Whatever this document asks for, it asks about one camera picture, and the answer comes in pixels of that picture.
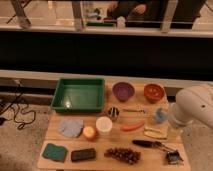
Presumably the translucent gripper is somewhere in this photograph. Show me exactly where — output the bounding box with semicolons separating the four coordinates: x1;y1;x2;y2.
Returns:
167;123;182;143

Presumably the black handled brush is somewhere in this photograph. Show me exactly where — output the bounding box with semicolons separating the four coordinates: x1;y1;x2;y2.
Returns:
132;140;183;165

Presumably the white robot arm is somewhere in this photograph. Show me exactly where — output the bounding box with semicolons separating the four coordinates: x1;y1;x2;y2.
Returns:
167;83;213;142

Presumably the red bowl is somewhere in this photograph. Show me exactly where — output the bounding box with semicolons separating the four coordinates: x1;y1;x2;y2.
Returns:
144;84;165;103

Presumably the purple bowl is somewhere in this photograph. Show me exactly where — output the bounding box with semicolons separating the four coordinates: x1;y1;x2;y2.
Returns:
112;82;135;102

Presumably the peeled banana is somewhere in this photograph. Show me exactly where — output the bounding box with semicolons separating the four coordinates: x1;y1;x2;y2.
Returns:
144;126;167;139

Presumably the blue cup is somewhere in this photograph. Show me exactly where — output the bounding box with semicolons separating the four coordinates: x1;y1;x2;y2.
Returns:
155;108;167;124

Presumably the metal spoon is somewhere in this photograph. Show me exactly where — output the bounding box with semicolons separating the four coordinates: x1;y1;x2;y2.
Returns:
122;108;146;114

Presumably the orange carrot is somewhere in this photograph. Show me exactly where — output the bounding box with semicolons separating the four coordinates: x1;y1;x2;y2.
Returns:
121;121;144;131

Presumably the bunch of brown grapes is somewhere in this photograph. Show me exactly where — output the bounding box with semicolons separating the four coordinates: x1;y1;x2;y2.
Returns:
104;147;141;165

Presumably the small metal cup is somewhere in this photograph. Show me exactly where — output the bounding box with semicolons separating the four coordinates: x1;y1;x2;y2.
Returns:
108;107;120;121

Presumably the white cup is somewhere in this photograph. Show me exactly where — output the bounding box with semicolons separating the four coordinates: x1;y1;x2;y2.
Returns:
96;117;113;135

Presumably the red yellow apple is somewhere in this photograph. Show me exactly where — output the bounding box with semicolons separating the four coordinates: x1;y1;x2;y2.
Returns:
83;126;97;141

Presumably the black eraser block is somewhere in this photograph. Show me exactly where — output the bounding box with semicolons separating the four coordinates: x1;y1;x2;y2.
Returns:
71;148;96;162

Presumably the light blue cloth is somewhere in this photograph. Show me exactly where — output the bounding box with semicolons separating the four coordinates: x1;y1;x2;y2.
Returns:
58;119;84;138

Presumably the green plastic tray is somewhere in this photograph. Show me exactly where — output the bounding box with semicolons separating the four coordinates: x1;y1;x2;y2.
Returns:
51;78;105;113

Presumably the green sponge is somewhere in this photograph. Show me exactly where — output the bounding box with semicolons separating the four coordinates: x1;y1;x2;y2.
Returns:
42;143;68;162

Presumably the black floor cable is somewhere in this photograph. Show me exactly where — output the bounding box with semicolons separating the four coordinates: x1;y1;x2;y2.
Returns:
0;89;37;131

